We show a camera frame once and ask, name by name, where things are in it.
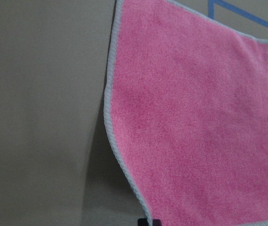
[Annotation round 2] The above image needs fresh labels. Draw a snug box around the pink grey towel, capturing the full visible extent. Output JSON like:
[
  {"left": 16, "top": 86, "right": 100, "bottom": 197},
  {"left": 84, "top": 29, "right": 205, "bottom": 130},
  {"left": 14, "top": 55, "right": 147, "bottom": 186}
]
[{"left": 103, "top": 0, "right": 268, "bottom": 226}]

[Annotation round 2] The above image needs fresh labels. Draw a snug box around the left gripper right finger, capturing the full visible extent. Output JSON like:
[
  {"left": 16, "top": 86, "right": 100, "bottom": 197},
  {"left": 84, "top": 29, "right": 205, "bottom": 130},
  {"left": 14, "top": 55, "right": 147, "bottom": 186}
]
[{"left": 152, "top": 219, "right": 162, "bottom": 226}]

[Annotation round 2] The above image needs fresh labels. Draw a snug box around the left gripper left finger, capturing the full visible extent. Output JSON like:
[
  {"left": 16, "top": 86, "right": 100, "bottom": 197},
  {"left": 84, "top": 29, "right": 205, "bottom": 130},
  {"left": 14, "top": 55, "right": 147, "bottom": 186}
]
[{"left": 137, "top": 218, "right": 147, "bottom": 226}]

